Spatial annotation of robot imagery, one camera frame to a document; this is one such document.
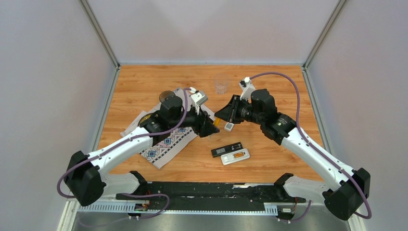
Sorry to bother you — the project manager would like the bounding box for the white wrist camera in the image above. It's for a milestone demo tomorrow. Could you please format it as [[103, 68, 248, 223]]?
[[189, 87, 208, 115], [239, 77, 255, 101]]

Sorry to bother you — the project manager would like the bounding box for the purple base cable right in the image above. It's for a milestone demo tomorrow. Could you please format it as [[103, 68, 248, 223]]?
[[275, 200, 312, 223]]

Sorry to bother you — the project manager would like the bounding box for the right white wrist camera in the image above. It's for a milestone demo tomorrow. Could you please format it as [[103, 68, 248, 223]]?
[[239, 77, 255, 101]]

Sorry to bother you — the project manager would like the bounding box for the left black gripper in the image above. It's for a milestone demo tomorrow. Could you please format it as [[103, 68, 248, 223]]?
[[169, 103, 220, 138]]

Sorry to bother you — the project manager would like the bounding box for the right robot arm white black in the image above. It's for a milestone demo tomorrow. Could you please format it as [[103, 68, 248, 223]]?
[[215, 89, 370, 220]]

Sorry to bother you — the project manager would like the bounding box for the white remote battery bay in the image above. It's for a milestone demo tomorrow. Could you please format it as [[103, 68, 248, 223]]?
[[220, 149, 250, 166]]

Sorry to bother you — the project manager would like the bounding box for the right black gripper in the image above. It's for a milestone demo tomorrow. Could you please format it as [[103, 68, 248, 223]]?
[[215, 95, 264, 126]]

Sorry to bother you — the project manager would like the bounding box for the yellow handled screwdriver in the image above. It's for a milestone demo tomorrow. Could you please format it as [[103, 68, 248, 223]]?
[[213, 117, 221, 127]]

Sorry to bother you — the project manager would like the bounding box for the yellow black plate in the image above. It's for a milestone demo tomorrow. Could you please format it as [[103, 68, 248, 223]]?
[[138, 113, 152, 127]]

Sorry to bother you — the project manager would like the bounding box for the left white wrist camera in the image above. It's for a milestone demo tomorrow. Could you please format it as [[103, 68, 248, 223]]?
[[189, 87, 208, 115]]

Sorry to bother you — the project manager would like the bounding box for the white slim remote control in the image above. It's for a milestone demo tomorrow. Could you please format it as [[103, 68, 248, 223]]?
[[224, 122, 234, 132]]

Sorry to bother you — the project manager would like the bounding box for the patterned white placemat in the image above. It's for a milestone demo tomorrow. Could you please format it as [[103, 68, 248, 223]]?
[[120, 88, 215, 169]]

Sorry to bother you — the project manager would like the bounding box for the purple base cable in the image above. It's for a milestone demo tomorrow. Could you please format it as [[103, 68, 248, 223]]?
[[275, 200, 312, 223], [121, 192, 170, 219]]

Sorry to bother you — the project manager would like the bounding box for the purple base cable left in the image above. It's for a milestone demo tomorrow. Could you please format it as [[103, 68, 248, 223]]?
[[121, 192, 170, 219]]

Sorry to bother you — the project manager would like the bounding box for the dark smoked glass cup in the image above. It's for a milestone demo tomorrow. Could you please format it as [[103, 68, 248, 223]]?
[[159, 90, 175, 103]]

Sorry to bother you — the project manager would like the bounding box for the black remote control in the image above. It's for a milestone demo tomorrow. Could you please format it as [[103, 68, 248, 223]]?
[[211, 142, 243, 158]]

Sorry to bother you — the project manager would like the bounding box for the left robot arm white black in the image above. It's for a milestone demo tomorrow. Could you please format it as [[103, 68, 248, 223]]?
[[58, 91, 219, 206]]

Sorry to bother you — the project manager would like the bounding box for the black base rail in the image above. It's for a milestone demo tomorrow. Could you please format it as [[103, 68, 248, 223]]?
[[136, 181, 305, 211]]

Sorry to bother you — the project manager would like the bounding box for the clear drinking glass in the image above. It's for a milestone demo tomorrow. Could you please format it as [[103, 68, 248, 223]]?
[[214, 74, 229, 94]]

